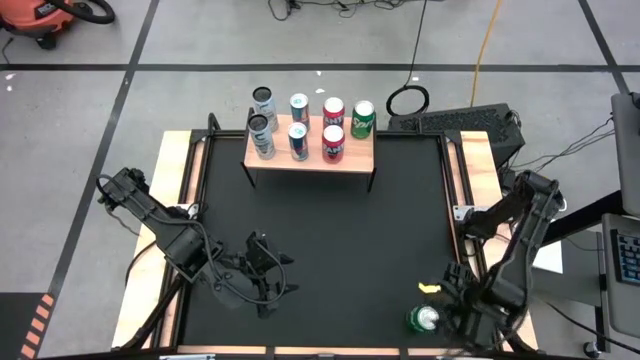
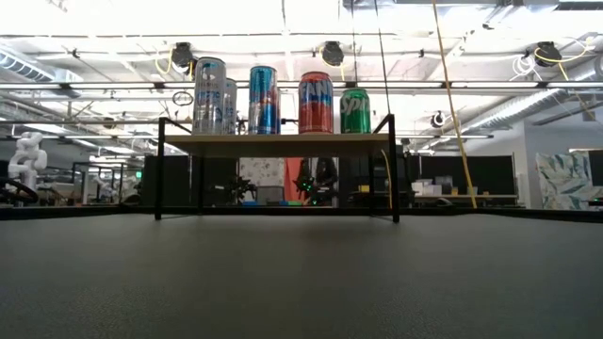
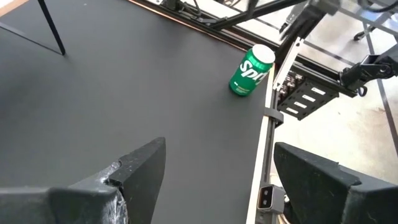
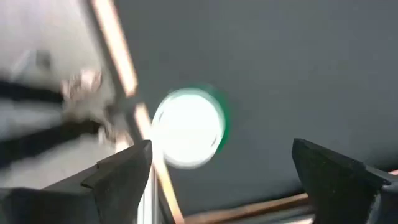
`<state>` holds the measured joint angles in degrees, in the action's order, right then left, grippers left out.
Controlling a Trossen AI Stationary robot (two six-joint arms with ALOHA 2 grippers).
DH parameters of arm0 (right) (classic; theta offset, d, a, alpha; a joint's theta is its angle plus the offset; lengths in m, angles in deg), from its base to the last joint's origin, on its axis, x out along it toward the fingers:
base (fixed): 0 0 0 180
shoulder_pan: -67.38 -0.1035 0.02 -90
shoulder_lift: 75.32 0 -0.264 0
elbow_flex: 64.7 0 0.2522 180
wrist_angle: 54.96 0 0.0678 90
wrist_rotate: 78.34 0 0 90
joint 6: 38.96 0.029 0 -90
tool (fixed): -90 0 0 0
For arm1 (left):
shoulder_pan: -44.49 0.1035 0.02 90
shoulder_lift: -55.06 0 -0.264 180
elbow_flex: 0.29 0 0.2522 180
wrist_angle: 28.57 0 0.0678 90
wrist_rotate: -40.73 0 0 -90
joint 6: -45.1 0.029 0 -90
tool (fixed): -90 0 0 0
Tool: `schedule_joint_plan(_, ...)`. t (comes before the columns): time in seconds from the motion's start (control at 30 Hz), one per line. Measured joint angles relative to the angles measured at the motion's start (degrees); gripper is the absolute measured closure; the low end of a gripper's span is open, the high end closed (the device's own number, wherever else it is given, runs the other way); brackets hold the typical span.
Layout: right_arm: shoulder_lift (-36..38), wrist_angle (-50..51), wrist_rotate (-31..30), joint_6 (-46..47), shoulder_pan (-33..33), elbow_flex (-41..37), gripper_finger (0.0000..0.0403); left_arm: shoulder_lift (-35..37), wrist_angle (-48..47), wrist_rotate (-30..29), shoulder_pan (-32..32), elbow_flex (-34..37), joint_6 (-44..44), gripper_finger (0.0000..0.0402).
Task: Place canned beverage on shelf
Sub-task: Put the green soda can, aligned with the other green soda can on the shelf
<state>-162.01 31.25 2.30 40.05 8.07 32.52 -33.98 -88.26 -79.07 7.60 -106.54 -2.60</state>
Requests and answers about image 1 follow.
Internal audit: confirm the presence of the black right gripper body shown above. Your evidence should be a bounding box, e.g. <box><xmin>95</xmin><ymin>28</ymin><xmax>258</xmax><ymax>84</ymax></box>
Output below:
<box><xmin>441</xmin><ymin>260</ymin><xmax>507</xmax><ymax>347</ymax></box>

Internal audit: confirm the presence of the black coiled floor cable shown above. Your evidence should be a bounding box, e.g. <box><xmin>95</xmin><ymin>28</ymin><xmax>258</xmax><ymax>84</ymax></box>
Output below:
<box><xmin>385</xmin><ymin>0</ymin><xmax>431</xmax><ymax>118</ymax></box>

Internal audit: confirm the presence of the black cable conduit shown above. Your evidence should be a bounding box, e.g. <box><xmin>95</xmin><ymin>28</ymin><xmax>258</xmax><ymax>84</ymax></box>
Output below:
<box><xmin>117</xmin><ymin>274</ymin><xmax>189</xmax><ymax>351</ymax></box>
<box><xmin>499</xmin><ymin>329</ymin><xmax>539</xmax><ymax>354</ymax></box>

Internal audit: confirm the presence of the blue silver Red Bull can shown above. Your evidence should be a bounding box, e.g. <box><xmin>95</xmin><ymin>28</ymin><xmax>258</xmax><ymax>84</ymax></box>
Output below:
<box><xmin>289</xmin><ymin>92</ymin><xmax>311</xmax><ymax>131</ymax></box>
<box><xmin>287</xmin><ymin>122</ymin><xmax>310</xmax><ymax>162</ymax></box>

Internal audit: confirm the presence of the black table mat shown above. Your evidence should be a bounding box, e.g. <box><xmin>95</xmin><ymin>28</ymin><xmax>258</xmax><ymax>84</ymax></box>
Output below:
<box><xmin>177</xmin><ymin>134</ymin><xmax>474</xmax><ymax>350</ymax></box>

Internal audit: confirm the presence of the black stand beam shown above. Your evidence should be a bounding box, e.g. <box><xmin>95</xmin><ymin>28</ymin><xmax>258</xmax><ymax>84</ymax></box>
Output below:
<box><xmin>542</xmin><ymin>189</ymin><xmax>640</xmax><ymax>247</ymax></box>

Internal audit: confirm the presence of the white Celsius energy drink can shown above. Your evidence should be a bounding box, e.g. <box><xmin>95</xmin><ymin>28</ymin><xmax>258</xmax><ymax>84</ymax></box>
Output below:
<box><xmin>251</xmin><ymin>86</ymin><xmax>280</xmax><ymax>132</ymax></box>
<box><xmin>247</xmin><ymin>113</ymin><xmax>277</xmax><ymax>161</ymax></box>

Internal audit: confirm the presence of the black vacuum hose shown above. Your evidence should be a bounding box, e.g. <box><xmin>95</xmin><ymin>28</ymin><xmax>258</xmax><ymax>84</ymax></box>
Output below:
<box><xmin>47</xmin><ymin>0</ymin><xmax>117</xmax><ymax>25</ymax></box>

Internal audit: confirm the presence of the green Sprite soda can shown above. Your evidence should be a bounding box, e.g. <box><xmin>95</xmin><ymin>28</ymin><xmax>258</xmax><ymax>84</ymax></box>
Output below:
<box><xmin>404</xmin><ymin>303</ymin><xmax>442</xmax><ymax>335</ymax></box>
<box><xmin>350</xmin><ymin>100</ymin><xmax>377</xmax><ymax>140</ymax></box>

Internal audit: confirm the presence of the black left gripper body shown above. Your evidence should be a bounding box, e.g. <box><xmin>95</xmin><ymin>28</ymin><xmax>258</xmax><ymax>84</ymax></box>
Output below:
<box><xmin>243</xmin><ymin>229</ymin><xmax>282</xmax><ymax>320</ymax></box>

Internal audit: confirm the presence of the white paper sheet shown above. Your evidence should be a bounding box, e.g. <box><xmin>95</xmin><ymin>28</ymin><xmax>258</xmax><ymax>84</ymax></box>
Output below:
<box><xmin>532</xmin><ymin>242</ymin><xmax>565</xmax><ymax>275</ymax></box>

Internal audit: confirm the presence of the black orange-striped floor mat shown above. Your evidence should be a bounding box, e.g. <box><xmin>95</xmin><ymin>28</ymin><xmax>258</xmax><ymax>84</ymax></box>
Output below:
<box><xmin>0</xmin><ymin>292</ymin><xmax>56</xmax><ymax>360</ymax></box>

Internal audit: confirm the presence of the red Fanta soda can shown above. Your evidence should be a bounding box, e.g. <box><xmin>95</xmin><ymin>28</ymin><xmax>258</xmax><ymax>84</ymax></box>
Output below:
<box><xmin>321</xmin><ymin>124</ymin><xmax>346</xmax><ymax>165</ymax></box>
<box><xmin>322</xmin><ymin>96</ymin><xmax>346</xmax><ymax>129</ymax></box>

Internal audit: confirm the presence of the black aluminium table frame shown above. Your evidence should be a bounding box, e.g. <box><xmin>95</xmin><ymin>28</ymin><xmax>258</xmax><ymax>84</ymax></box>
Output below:
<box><xmin>117</xmin><ymin>112</ymin><xmax>539</xmax><ymax>354</ymax></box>

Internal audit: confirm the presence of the black floor cable bundle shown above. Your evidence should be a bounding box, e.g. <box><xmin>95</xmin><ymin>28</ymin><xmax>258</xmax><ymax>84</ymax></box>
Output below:
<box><xmin>268</xmin><ymin>0</ymin><xmax>451</xmax><ymax>24</ymax></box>

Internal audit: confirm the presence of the grey monitor back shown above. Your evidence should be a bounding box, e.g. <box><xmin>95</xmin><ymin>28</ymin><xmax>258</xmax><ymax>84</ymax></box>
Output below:
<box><xmin>610</xmin><ymin>92</ymin><xmax>640</xmax><ymax>216</ymax></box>

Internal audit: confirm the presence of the orange shop vacuum cleaner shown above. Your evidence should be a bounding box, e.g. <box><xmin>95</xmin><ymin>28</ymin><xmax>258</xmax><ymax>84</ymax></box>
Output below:
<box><xmin>0</xmin><ymin>0</ymin><xmax>76</xmax><ymax>51</ymax></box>

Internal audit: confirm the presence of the wooden shelf with black legs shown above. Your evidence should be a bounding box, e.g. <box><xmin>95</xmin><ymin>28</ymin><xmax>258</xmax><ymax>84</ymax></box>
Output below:
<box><xmin>241</xmin><ymin>112</ymin><xmax>377</xmax><ymax>194</ymax></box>

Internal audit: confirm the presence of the orange extension cable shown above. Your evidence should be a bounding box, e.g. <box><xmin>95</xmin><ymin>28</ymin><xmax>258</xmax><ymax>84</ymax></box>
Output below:
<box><xmin>469</xmin><ymin>0</ymin><xmax>504</xmax><ymax>109</ymax></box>

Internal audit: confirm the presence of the grey laptop with keyboard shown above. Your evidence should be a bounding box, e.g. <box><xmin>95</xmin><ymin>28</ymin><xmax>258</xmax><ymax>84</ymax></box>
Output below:
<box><xmin>602</xmin><ymin>213</ymin><xmax>640</xmax><ymax>339</ymax></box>

